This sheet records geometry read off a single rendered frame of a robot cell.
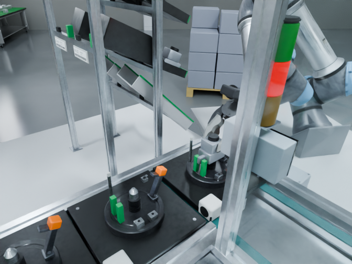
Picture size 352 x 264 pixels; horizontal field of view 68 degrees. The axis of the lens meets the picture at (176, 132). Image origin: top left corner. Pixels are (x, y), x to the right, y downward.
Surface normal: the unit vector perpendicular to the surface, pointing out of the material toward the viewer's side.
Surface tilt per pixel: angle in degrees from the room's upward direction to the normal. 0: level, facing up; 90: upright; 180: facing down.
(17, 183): 0
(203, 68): 90
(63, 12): 90
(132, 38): 90
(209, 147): 90
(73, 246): 0
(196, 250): 0
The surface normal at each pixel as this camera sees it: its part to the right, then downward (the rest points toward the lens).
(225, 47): -0.12, 0.50
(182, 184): 0.03, -0.86
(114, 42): 0.50, 0.45
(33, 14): 0.21, 0.50
